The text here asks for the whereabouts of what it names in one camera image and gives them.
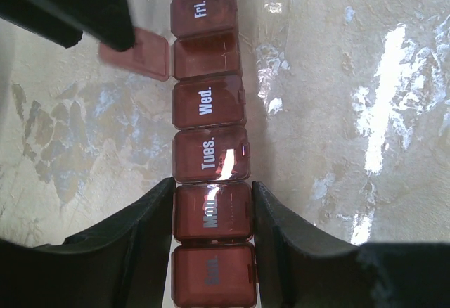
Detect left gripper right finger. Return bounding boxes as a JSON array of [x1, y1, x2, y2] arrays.
[[252, 182, 449, 307]]

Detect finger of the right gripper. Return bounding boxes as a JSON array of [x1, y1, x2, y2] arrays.
[[1, 0, 135, 51]]

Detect red weekly pill organizer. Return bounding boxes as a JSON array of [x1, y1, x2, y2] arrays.
[[99, 0, 257, 307]]

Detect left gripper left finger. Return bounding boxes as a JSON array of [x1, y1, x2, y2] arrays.
[[1, 177, 175, 307]]

